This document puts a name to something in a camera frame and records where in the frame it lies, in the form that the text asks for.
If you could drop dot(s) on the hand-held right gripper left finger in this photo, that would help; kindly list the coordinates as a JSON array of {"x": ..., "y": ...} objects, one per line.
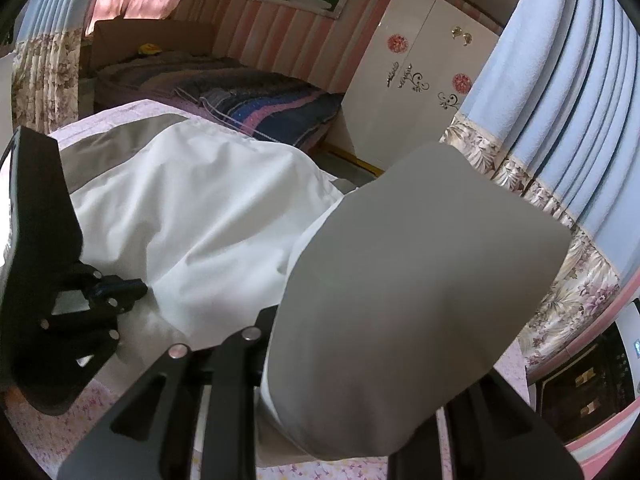
[{"x": 235, "y": 365}]

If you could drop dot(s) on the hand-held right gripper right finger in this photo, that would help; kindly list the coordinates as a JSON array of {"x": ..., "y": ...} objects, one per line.
[{"x": 500, "y": 435}]

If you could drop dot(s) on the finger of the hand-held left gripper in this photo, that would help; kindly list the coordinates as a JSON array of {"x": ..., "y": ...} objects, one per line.
[
  {"x": 100, "y": 332},
  {"x": 112, "y": 287}
]

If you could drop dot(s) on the grey and white jacket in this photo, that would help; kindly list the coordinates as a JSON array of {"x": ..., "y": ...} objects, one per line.
[{"x": 400, "y": 260}]

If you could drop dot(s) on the dark cabinet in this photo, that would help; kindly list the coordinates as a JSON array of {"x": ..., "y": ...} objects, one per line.
[{"x": 585, "y": 390}]

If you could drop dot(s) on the pink floral bedsheet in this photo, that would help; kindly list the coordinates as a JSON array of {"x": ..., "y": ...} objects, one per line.
[{"x": 50, "y": 435}]

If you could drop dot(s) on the blue curtain with floral band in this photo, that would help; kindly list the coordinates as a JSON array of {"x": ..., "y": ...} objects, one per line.
[
  {"x": 550, "y": 85},
  {"x": 50, "y": 70}
]

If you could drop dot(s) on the white appliance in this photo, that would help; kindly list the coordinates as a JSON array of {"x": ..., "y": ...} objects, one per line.
[{"x": 631, "y": 355}]

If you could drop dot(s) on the small yellow thing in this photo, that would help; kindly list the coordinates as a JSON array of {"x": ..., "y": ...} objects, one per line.
[{"x": 150, "y": 49}]

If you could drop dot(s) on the cardboard headboard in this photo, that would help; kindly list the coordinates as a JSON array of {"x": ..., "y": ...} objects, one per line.
[{"x": 150, "y": 35}]

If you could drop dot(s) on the striped knitted blanket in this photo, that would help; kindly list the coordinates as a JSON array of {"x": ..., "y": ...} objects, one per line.
[{"x": 260, "y": 100}]

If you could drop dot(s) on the white wardrobe with flower decals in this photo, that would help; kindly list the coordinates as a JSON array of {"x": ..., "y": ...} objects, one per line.
[{"x": 380, "y": 110}]

